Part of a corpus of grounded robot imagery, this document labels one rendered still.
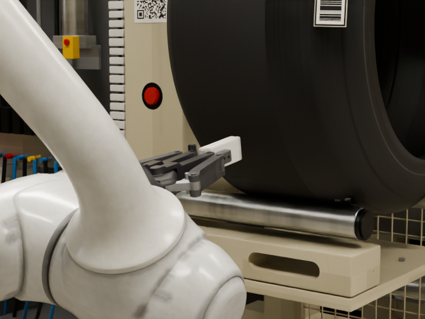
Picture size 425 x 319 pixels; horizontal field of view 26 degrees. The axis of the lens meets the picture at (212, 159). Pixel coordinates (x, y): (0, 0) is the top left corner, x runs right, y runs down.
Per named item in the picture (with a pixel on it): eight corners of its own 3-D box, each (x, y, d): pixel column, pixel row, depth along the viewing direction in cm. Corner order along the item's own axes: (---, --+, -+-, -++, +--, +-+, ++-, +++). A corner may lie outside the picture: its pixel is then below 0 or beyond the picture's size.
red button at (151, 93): (143, 104, 156) (143, 87, 156) (150, 104, 157) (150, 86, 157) (157, 105, 154) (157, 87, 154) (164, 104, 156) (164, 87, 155)
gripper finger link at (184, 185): (138, 179, 100) (175, 183, 97) (169, 167, 104) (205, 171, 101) (140, 200, 101) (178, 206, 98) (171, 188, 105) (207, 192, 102)
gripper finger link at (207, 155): (146, 168, 102) (155, 169, 101) (208, 145, 111) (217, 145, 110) (149, 201, 103) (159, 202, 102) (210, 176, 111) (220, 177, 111)
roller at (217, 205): (174, 179, 148) (183, 200, 150) (159, 197, 145) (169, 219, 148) (370, 202, 127) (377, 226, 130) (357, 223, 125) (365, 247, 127)
